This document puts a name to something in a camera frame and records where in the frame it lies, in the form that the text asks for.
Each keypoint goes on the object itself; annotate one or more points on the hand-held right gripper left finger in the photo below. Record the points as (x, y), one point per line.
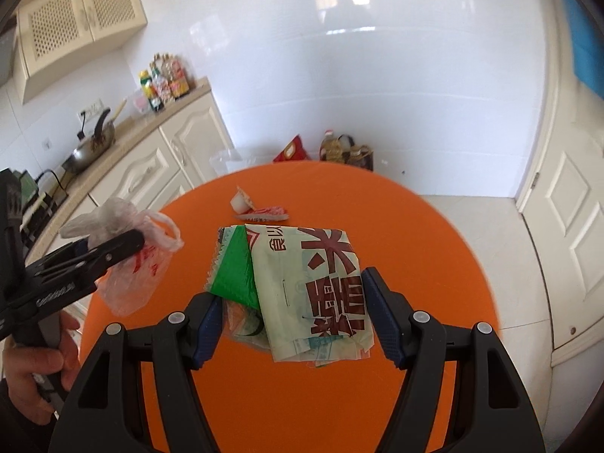
(207, 330)

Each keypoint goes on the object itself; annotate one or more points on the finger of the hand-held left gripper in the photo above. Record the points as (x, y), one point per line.
(71, 250)
(113, 255)

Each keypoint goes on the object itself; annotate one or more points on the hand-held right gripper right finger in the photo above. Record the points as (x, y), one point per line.
(382, 321)

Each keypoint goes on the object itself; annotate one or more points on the clear plastic bag red print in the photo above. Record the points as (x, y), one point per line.
(132, 273)

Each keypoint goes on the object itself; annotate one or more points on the clear crinkled wrapper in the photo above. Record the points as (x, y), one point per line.
(245, 330)

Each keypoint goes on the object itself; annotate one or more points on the green zigzag-edged wrapper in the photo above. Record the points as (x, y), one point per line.
(236, 269)

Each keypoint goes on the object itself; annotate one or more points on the pale green printed packet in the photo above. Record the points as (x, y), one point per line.
(302, 283)

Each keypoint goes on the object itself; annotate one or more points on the red white striped wrapper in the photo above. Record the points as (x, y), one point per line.
(266, 212)

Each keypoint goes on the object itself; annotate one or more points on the person's left forearm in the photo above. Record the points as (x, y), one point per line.
(19, 429)

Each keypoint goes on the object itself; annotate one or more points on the person's left hand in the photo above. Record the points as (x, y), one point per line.
(28, 373)

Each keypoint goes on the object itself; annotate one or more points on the green kitchen appliance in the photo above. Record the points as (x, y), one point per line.
(29, 186)

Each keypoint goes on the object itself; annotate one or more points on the small white plastic cup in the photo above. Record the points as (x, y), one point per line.
(240, 202)

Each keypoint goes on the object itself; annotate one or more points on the cream base cabinet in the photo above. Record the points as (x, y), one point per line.
(188, 137)

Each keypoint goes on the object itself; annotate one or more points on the clear plastic floor bag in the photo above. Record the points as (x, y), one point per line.
(231, 160)

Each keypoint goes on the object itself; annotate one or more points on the clear plastic jug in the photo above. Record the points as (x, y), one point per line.
(139, 103)

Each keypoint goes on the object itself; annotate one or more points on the dark bag with bottle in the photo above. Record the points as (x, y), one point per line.
(361, 155)

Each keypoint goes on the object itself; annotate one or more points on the cooking oil bottle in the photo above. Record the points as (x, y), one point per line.
(332, 148)

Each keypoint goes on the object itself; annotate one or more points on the red packet bag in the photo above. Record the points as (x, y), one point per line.
(292, 151)

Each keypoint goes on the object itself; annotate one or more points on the grey range hood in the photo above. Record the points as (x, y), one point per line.
(5, 61)

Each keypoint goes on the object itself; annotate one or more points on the white panel door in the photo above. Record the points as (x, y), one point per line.
(575, 226)

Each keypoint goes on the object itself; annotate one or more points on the cream lattice door cabinet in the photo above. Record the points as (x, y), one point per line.
(85, 14)

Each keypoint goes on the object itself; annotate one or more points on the blue apron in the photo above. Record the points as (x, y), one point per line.
(587, 56)

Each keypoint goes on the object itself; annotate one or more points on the white wall socket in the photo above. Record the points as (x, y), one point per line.
(92, 107)

